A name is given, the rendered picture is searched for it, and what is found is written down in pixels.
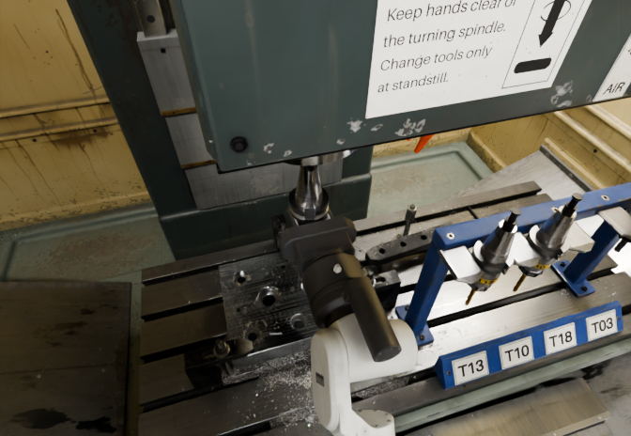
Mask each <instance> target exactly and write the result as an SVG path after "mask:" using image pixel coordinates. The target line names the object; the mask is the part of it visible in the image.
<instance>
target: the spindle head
mask: <svg viewBox="0 0 631 436"><path fill-rule="evenodd" d="M377 2H378V0H169V3H170V7H171V10H172V14H173V18H174V22H175V26H176V30H177V36H178V40H179V44H180V48H181V52H182V55H183V59H184V63H185V67H186V71H187V74H188V78H189V82H190V86H191V89H192V95H193V99H194V103H195V107H196V111H197V115H198V118H199V122H200V126H201V130H202V134H203V137H204V141H205V145H206V149H207V152H208V153H209V155H210V156H211V157H212V158H213V160H214V161H215V164H216V168H217V173H218V174H219V175H221V174H226V173H231V172H236V171H241V170H246V169H251V168H257V167H261V166H266V165H272V164H280V163H286V162H291V161H296V160H301V159H306V158H311V157H316V156H321V155H326V154H332V153H336V152H342V151H347V150H352V149H357V148H366V147H371V146H376V145H381V144H387V143H391V142H396V141H402V140H407V139H411V138H417V137H422V136H427V135H432V134H437V133H442V132H451V131H456V130H462V129H466V128H472V127H477V126H482V125H487V124H492V123H497V122H502V121H507V120H512V119H518V118H522V117H532V116H537V115H542V114H547V113H552V112H557V111H562V110H567V109H572V108H578V107H582V106H587V105H593V104H597V103H603V102H608V101H617V100H622V99H627V98H631V83H630V85H629V86H628V88H627V89H626V90H625V92H624V94H623V95H622V96H621V97H619V98H613V99H608V100H603V101H593V99H594V97H595V95H596V93H597V92H598V90H599V88H600V86H601V85H602V84H603V82H604V80H605V79H606V77H607V75H608V73H609V71H610V69H611V68H612V66H613V64H614V62H615V61H616V59H617V57H618V55H619V54H620V52H621V50H622V48H623V47H624V45H625V43H626V42H627V40H628V38H629V36H630V35H631V0H592V1H591V3H590V4H589V7H588V9H587V11H586V13H585V15H584V17H583V19H582V21H581V23H580V26H579V28H578V30H577V32H576V34H575V36H574V38H573V40H572V43H571V45H570V47H569V49H568V51H567V53H566V55H565V57H564V60H563V61H562V64H561V66H560V68H559V70H558V72H557V74H556V77H555V79H554V81H553V83H552V85H551V87H545V88H540V89H534V90H529V91H523V92H517V93H513V94H507V95H501V96H496V97H490V98H484V99H479V100H474V101H463V102H458V103H452V104H447V105H441V106H436V107H430V108H424V109H419V110H414V111H408V112H403V113H397V114H391V115H386V116H381V117H370V118H366V107H367V99H368V90H369V81H370V72H371V64H372V54H373V46H374V37H375V28H376V19H377Z"/></svg>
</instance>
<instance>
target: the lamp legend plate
mask: <svg viewBox="0 0 631 436"><path fill-rule="evenodd" d="M630 83H631V35H630V36H629V38H628V40H627V42H626V43H625V45H624V47H623V48H622V50H621V52H620V54H619V55H618V57H617V59H616V61H615V62H614V64H613V66H612V68H611V69H610V71H609V73H608V75H607V77H606V79H605V80H604V82H603V84H602V85H601V86H600V88H599V90H598V92H597V93H596V95H595V97H594V99H593V101H603V100H608V99H613V98H619V97H621V96H622V95H623V94H624V92H625V90H626V89H627V88H628V86H629V85H630Z"/></svg>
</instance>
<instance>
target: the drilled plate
mask: <svg viewBox="0 0 631 436"><path fill-rule="evenodd" d="M288 261H290V262H288ZM283 263H284V264H283ZM218 267H219V274H220V280H221V287H222V294H223V306H224V313H225V319H226V326H227V332H228V338H229V340H232V339H236V338H243V337H244V339H247V340H250V341H254V343H253V346H254V351H252V352H251V353H250V354H249V355H247V356H246V357H243V358H239V359H237V360H233V361H232V362H233V365H234V368H235V369H240V368H243V367H246V366H252V365H255V364H259V363H262V362H266V361H268V360H272V359H275V358H279V357H282V356H286V355H288V354H292V353H295V352H298V351H302V350H308V349H310V348H311V342H312V338H313V336H314V335H315V333H316V331H317V330H319V328H318V327H317V326H316V324H315V321H314V318H313V314H312V311H311V308H310V305H309V303H308V300H307V297H306V293H305V290H304V287H303V284H302V278H300V275H299V272H298V269H297V266H296V262H295V261H291V260H286V259H285V258H283V256H282V255H281V252H277V253H272V254H268V255H264V256H261V257H253V258H249V259H244V260H241V261H237V262H232V263H228V264H224V265H221V266H218ZM246 269H247V270H246ZM236 271H237V273H235V272H236ZM246 271H248V272H246ZM272 271H273V273H271V272H272ZM248 273H250V274H249V276H250V278H252V279H251V280H249V279H248V276H247V275H248ZM273 274H274V275H273ZM278 275H279V276H280V278H279V276H278ZM232 276H234V278H232ZM277 277H278V278H277ZM233 279H235V280H233ZM290 279H291V280H290ZM232 280H233V281H232ZM245 281H247V282H248V283H247V282H245ZM236 282H237V283H238V284H237V283H236ZM241 283H242V284H241ZM244 283H245V284H246V283H247V284H246V285H245V284H244ZM239 285H240V286H239ZM270 287H274V288H275V287H277V289H274V288H270ZM262 288H263V289H262ZM257 291H258V294H257ZM280 291H281V294H279V293H278V292H280ZM301 291H302V292H301ZM254 295H255V296H254ZM257 295H259V296H257ZM280 295H282V296H280ZM256 296H257V298H256ZM280 297H281V298H280ZM236 298H237V299H236ZM244 298H245V299H244ZM239 301H240V302H239ZM256 301H257V302H256ZM279 301H281V302H280V303H279ZM293 301H294V302H293ZM256 303H257V304H256ZM276 303H277V305H276ZM278 303H279V304H278ZM266 304H273V305H270V306H266ZM259 306H260V307H259ZM261 306H262V307H263V308H262V307H261ZM264 306H265V307H264ZM244 307H246V309H245V308H244ZM273 307H274V308H273ZM304 307H305V308H304ZM241 308H242V310H243V309H244V310H243V311H244V313H243V312H242V310H241V311H240V309H241ZM270 308H273V309H270ZM235 309H236V310H237V311H236V310H235ZM263 309H264V310H265V311H263ZM267 309H268V310H267ZM256 310H257V312H256ZM261 310H262V311H261ZM235 311H236V313H235ZM258 311H259V312H258ZM297 312H299V313H297ZM280 313H281V314H280ZM300 313H302V314H300ZM235 314H236V315H235ZM291 314H292V315H291ZM257 315H258V316H257ZM283 315H284V317H283ZM288 315H289V316H288ZM303 315H304V316H303ZM305 317H307V318H305ZM261 318H262V319H261ZM241 319H242V322H241V324H239V322H240V320H241ZM262 320H264V321H265V323H266V325H267V326H266V325H265V323H264V322H263V321H262ZM286 320H287V321H286ZM248 321H249V322H251V324H252V323H253V324H252V325H253V326H250V325H251V324H250V325H249V326H250V327H251V328H250V327H249V326H248V327H247V326H246V325H248V324H247V323H249V322H248ZM246 322H247V323H246ZM276 322H277V323H276ZM278 322H279V324H278ZM307 322H308V323H307ZM275 323H276V325H275ZM280 323H281V324H280ZM309 323H310V325H309ZM244 324H245V325H244ZM258 324H259V325H258ZM255 325H256V327H255ZM245 326H246V327H247V328H246V327H245ZM257 326H258V327H259V329H257V328H258V327H257ZM278 326H279V328H278ZM303 326H304V328H303ZM242 327H243V328H242ZM244 327H245V329H244ZM265 327H266V329H267V330H266V329H265ZM291 327H292V328H291ZM293 327H294V328H295V329H294V328H293ZM307 327H308V328H307ZM274 328H276V329H274ZM242 329H243V330H245V331H246V332H243V330H242ZM297 329H298V330H297ZM260 331H261V332H262V334H261V336H262V337H261V336H259V332H260ZM275 332H276V333H277V335H273V333H275ZM280 332H281V333H282V334H280ZM271 333H272V334H271ZM278 333H279V334H278ZM239 335H240V336H239ZM242 335H244V336H242ZM235 337H236V338H235ZM260 337H261V338H262V339H261V338H260ZM257 338H259V340H256V339H257ZM255 340H256V341H257V342H256V341H255ZM255 342H256V343H255Z"/></svg>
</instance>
